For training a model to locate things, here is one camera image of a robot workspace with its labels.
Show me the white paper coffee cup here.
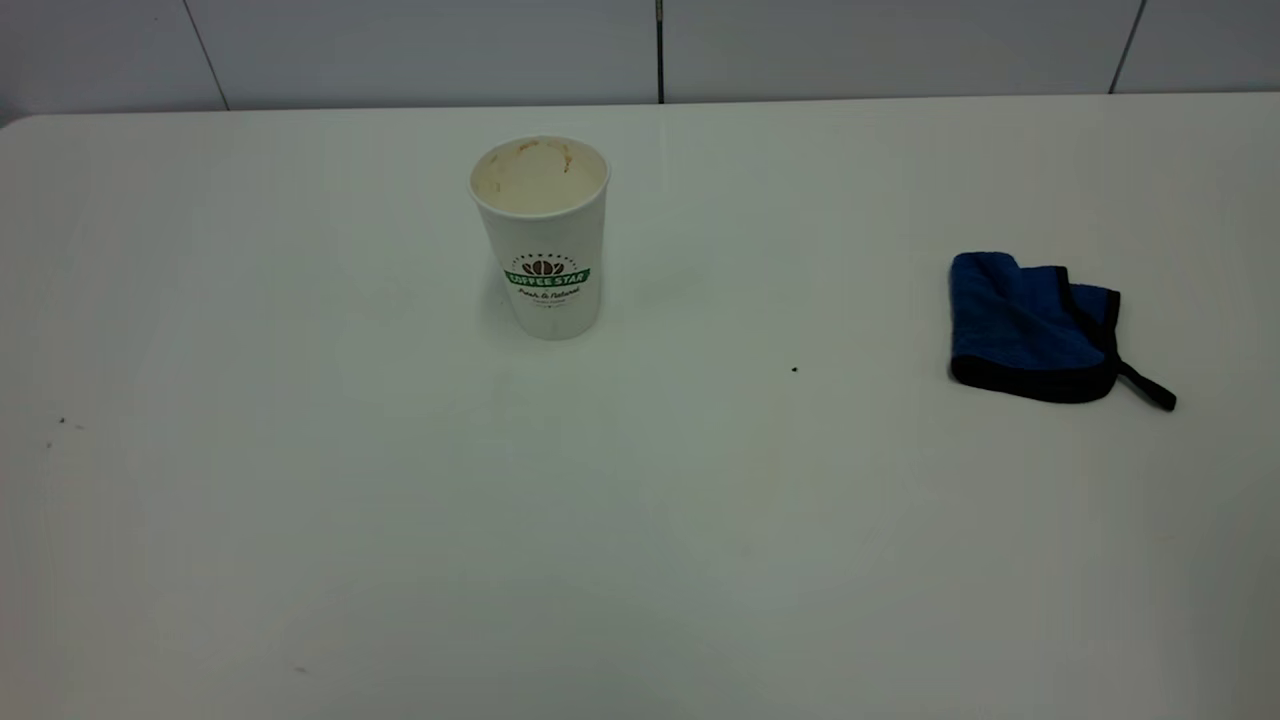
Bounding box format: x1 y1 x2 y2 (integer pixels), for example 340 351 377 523
469 135 611 341

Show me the blue cloth with black trim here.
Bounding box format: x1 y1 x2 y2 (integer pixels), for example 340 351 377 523
948 251 1178 412

